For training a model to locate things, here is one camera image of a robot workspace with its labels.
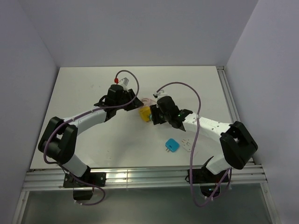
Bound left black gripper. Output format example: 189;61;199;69
115;89;144;112

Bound yellow cube socket adapter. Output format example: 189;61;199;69
139;106;151;122

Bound white plug adapter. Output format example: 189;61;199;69
181;138;194;153

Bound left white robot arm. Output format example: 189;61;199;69
38;84;143;186

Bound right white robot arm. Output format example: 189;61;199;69
150;94;258;182

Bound blue plug adapter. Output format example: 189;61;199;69
165;138;180;153

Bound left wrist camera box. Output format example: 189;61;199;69
118;77;129;91

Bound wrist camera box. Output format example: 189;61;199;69
153;89;168;101
118;77;129;91

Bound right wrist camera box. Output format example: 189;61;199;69
153;89;168;101

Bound aluminium front rail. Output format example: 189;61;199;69
21;164;267;191

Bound aluminium rail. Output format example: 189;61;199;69
216;67;258;170
21;164;267;191

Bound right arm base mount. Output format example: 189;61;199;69
192;168;232;199

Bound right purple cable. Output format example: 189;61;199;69
156;82;232;208

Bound aluminium right rail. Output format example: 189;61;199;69
216;67;258;170

